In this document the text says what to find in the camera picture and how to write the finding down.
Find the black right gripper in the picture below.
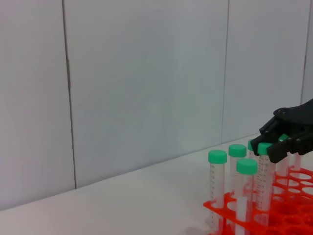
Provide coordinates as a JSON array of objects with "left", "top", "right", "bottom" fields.
[{"left": 251, "top": 98, "right": 313, "bottom": 165}]

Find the green-capped clear test tube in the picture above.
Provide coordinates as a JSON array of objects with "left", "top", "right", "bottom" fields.
[
  {"left": 234, "top": 158, "right": 259, "bottom": 235},
  {"left": 254, "top": 142, "right": 275, "bottom": 226},
  {"left": 293, "top": 153, "right": 303, "bottom": 172},
  {"left": 228, "top": 143, "right": 247, "bottom": 196},
  {"left": 207, "top": 149, "right": 228, "bottom": 235},
  {"left": 276, "top": 133, "right": 291, "bottom": 179},
  {"left": 246, "top": 139, "right": 257, "bottom": 160}
]

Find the orange test tube rack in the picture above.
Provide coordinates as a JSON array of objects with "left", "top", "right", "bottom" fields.
[{"left": 202, "top": 166, "right": 313, "bottom": 235}]

